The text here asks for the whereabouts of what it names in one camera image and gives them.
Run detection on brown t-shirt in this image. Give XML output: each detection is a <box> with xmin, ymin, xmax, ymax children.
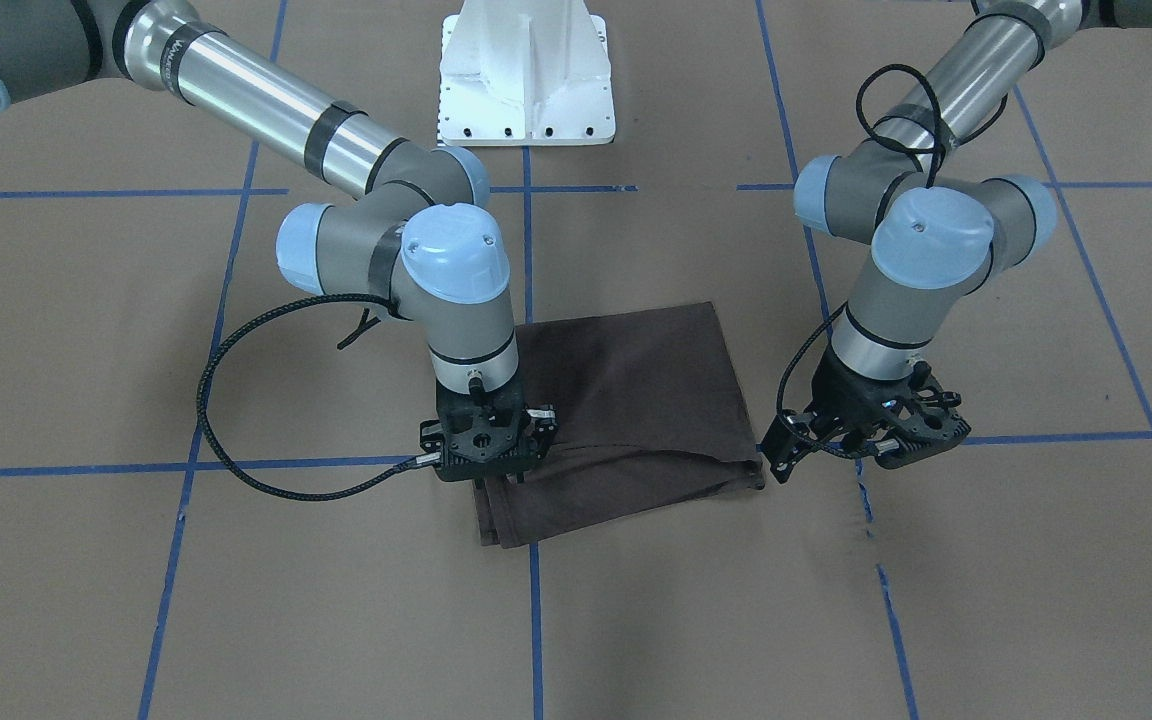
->
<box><xmin>473</xmin><ymin>302</ymin><xmax>765</xmax><ymax>548</ymax></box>

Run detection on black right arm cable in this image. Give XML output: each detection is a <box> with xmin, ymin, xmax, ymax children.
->
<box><xmin>196</xmin><ymin>291</ymin><xmax>447</xmax><ymax>501</ymax></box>

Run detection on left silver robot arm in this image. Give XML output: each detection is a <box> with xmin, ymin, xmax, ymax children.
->
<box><xmin>761</xmin><ymin>1</ymin><xmax>1152</xmax><ymax>483</ymax></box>

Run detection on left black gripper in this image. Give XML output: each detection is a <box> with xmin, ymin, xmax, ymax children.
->
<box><xmin>759</xmin><ymin>350</ymin><xmax>969</xmax><ymax>486</ymax></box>

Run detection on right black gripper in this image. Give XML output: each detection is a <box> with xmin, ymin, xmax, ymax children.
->
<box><xmin>419</xmin><ymin>376</ymin><xmax>558</xmax><ymax>482</ymax></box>

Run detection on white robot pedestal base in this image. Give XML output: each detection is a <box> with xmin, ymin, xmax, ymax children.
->
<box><xmin>435</xmin><ymin>1</ymin><xmax>617</xmax><ymax>147</ymax></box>

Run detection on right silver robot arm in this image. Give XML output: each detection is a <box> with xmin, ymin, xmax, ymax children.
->
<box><xmin>0</xmin><ymin>1</ymin><xmax>558</xmax><ymax>487</ymax></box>

